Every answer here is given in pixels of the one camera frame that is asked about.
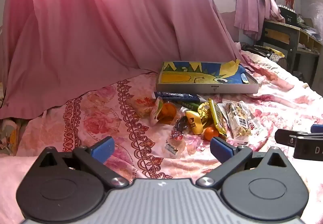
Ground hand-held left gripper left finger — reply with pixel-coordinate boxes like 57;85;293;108
38;136;130;188

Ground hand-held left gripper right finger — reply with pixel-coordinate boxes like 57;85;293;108
196;136;288;188

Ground mandarin orange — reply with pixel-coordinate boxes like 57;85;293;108
203;126;220;142

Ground yellow green snack packet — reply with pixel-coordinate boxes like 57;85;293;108
208;98;228;139

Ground nut bar packet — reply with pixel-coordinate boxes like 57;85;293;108
226;101;253;138

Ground white silver snack packet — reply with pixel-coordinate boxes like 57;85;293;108
217;100;265;145

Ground gold foil snack packet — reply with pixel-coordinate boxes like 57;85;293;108
197;101;214;128

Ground green sausage stick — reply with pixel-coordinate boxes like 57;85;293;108
177;103;200;112

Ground rice cracker packet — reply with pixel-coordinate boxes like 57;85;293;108
130;96;158;119

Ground grey cardboard box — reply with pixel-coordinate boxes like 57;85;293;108
155;61;260;94

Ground clear packet with orange pieces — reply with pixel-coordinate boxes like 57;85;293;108
150;97;178;126

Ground floral bedsheet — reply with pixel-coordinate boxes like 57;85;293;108
0;50;323;224

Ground yellow banana shaped snack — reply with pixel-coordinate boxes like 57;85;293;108
185;110;205;135

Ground small red jelly cup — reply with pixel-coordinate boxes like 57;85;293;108
171;130;185;141

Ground dark purple snack packet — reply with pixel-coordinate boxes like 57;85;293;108
173;116;189;132

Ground small clear snack packet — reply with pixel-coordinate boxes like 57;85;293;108
165;141;186;159

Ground black bag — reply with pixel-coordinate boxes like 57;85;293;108
241;43;283;61

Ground patterned cushion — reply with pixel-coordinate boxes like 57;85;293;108
0;118;22;156

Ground black wooden desk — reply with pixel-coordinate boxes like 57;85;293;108
260;19;323;80

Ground pink curtain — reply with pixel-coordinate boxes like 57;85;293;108
0;0;250;120

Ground hanging pink garment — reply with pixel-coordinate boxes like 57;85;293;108
233;0;285;40

